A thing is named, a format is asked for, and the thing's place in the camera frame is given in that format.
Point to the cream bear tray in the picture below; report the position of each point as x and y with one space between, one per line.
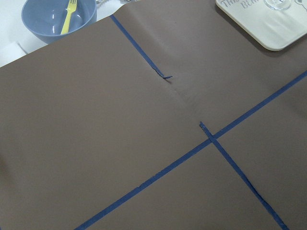
273 29

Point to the clear wine glass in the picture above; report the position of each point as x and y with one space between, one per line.
278 5

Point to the yellow plastic fork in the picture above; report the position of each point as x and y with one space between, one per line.
71 8

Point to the blue plastic bowl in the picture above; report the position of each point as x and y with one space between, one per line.
45 18

